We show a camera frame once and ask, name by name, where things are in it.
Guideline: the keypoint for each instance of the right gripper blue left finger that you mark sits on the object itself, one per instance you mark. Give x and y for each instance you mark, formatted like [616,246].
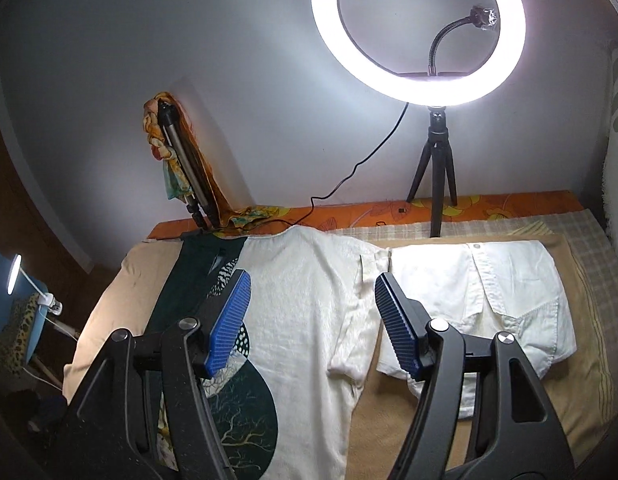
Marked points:
[223,316]

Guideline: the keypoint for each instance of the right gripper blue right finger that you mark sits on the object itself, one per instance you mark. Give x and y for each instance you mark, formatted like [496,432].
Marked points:
[405,321]

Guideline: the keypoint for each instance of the green and white patterned shirt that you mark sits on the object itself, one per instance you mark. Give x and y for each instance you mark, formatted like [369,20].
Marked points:
[283,406]

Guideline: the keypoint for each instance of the colourful cloth on tripod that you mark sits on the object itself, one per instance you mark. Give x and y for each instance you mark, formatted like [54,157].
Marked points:
[176,185]

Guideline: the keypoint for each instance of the white button shirt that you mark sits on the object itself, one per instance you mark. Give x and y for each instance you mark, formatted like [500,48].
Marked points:
[483,288]

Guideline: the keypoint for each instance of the orange floral bedsheet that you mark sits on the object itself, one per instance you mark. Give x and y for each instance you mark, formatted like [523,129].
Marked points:
[275,219]

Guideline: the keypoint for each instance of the beige blanket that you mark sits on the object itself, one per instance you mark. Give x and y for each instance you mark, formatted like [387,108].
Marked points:
[159,282]

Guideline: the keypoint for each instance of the small white clip lamp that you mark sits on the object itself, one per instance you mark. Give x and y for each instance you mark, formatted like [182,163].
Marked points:
[46,300]

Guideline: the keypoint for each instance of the leopard print cloth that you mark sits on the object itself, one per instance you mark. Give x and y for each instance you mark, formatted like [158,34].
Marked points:
[14,337]

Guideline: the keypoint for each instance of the blue chair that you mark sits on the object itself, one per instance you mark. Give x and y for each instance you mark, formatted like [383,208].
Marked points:
[22,290]

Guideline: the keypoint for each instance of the green striped white pillow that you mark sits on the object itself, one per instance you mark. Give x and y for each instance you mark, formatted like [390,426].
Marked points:
[610,172]

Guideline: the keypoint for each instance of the black gooseneck phone holder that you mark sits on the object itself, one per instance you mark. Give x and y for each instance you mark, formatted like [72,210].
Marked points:
[448,39]

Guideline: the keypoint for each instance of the folded tripod against wall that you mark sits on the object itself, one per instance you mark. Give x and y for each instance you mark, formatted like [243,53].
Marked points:
[205,208]

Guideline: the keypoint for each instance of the black ring light tripod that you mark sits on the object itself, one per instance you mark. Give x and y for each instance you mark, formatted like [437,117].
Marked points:
[436,152]

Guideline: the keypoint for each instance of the white ring light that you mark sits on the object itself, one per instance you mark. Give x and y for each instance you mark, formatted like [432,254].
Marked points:
[385,43]

